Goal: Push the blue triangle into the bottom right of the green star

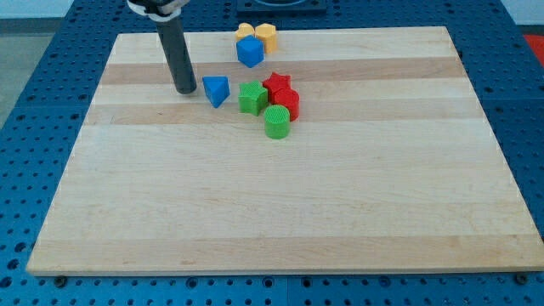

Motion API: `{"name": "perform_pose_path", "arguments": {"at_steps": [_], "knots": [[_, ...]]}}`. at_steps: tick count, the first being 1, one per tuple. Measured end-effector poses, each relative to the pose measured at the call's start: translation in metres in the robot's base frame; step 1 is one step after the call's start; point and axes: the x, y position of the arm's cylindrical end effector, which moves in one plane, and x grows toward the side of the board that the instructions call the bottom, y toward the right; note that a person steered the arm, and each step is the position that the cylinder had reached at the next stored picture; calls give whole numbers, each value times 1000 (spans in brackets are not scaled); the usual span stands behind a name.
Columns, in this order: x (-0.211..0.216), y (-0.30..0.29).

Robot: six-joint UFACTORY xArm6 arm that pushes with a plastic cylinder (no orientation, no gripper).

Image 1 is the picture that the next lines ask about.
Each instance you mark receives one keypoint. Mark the light wooden board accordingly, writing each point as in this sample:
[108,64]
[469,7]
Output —
[391,167]

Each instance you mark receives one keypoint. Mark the right board stop screw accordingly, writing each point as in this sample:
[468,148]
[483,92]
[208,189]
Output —
[521,278]

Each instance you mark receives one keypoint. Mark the yellow heart block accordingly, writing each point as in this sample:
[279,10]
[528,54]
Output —
[244,30]

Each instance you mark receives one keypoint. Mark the red object at right edge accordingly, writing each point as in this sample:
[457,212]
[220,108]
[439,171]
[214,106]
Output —
[536,43]

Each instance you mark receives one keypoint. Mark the board stop screw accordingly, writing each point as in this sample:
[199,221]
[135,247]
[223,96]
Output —
[521,278]
[60,281]

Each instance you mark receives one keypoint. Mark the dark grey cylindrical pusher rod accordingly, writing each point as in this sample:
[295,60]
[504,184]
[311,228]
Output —
[171,34]

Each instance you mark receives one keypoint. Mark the blue cube block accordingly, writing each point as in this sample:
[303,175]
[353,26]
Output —
[250,51]

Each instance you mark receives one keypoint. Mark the left board stop screw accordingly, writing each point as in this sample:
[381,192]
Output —
[60,281]

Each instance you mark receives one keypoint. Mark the blue triangle block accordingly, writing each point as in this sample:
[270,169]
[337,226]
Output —
[217,89]

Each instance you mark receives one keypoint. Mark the red cylinder block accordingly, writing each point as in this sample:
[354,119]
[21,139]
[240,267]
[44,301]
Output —
[290,99]

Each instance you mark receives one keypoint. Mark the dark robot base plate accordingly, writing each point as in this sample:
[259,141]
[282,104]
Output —
[248,7]

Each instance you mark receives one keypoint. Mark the yellow hexagon block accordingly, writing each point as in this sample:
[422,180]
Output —
[267,34]

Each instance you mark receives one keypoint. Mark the green cylinder block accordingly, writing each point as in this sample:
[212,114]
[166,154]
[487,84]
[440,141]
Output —
[276,121]

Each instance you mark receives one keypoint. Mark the green star block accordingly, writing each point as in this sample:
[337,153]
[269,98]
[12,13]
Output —
[252,97]

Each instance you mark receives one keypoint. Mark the white and grey tool mount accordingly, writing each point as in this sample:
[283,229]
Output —
[157,10]

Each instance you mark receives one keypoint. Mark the red star block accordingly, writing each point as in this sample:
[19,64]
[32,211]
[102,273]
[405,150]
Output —
[275,83]

